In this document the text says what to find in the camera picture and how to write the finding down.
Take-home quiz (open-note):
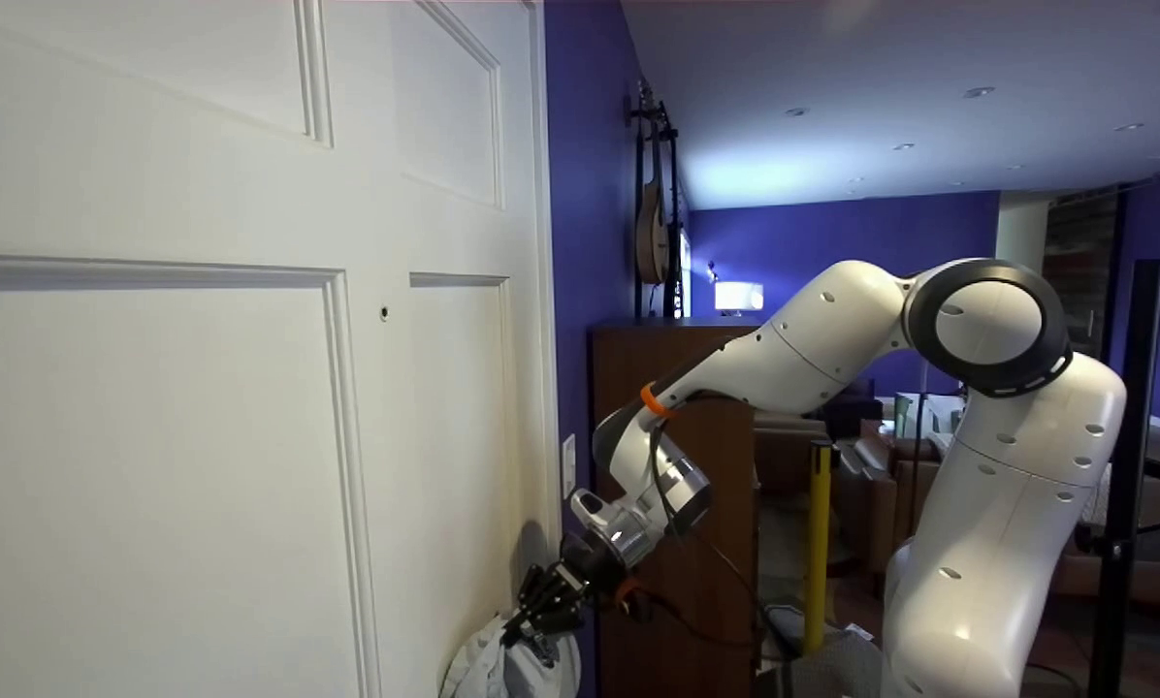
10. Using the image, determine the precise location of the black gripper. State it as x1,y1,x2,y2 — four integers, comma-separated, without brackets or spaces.
502,551,608,650

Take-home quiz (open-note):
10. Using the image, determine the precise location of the brown wooden cabinet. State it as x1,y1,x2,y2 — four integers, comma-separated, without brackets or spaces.
587,320,767,698

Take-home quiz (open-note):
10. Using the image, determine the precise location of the white panel door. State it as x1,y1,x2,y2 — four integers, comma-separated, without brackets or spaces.
0,0,571,698

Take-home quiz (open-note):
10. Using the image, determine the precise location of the black tripod pole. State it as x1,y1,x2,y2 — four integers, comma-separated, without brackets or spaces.
1085,257,1160,698

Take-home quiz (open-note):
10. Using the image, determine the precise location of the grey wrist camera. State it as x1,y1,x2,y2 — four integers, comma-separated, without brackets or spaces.
561,486,641,561

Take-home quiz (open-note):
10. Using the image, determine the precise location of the white light switch plate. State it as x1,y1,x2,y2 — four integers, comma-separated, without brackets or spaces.
560,429,581,504

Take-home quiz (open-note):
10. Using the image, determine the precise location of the yellow stand post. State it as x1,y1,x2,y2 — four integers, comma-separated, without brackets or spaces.
798,441,839,660

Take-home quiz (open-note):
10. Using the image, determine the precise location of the black metal wall rack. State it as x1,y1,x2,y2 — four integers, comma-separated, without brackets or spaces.
622,81,689,320

